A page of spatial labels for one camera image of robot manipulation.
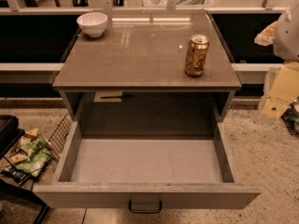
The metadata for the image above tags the white ceramic bowl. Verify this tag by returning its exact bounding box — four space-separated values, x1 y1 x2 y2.
77 12 107 37

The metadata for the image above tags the black wire basket right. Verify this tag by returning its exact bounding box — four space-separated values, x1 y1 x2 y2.
282 105 299 136

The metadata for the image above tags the black wire basket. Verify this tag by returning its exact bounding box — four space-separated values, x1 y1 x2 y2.
282 105 299 136
48 115 72 161

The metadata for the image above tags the clear plastic tray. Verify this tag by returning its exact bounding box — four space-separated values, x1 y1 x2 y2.
142 0 214 7

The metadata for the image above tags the black metal cart frame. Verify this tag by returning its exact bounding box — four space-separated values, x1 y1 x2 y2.
0 115 50 224

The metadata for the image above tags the grey drawer cabinet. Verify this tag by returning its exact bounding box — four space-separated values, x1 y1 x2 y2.
53 9 241 93

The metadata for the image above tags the grey top drawer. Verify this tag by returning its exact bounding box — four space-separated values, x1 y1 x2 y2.
33 91 262 215

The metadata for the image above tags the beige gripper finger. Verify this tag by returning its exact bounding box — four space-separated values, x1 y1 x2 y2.
254 21 277 46

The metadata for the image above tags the green snack bag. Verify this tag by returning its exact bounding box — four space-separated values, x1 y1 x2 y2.
16 135 51 177

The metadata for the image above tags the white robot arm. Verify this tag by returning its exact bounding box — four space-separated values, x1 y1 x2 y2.
254 0 299 62

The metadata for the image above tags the black wire basket left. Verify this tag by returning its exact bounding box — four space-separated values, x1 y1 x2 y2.
48 115 72 161

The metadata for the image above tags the gold soda can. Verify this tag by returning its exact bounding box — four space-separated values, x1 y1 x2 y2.
185 35 209 77

